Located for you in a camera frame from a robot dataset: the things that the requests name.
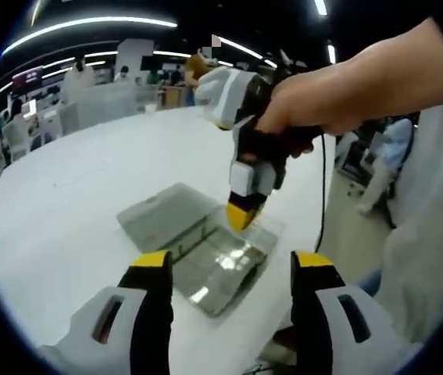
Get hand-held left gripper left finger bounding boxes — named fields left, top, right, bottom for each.
left=39, top=249, right=176, bottom=375

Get brown cabinet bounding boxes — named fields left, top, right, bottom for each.
left=161, top=85, right=188, bottom=109

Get stack of translucent storage bins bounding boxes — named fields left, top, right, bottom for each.
left=57, top=81, right=160, bottom=128

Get person's blue jeans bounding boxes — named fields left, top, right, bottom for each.
left=355, top=267, right=384, bottom=300

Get black cable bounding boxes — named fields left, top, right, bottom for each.
left=313, top=130, right=328, bottom=253

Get transparent dual guide fixture box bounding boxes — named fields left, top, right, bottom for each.
left=117, top=182, right=280, bottom=318

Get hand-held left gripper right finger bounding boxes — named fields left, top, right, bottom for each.
left=289, top=249, right=422, bottom=375

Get person's right hand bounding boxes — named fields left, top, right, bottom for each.
left=257, top=60, right=359, bottom=159

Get ceiling light strips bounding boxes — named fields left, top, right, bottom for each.
left=0, top=0, right=339, bottom=98

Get red display screen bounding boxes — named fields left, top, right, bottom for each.
left=12, top=66, right=45, bottom=86

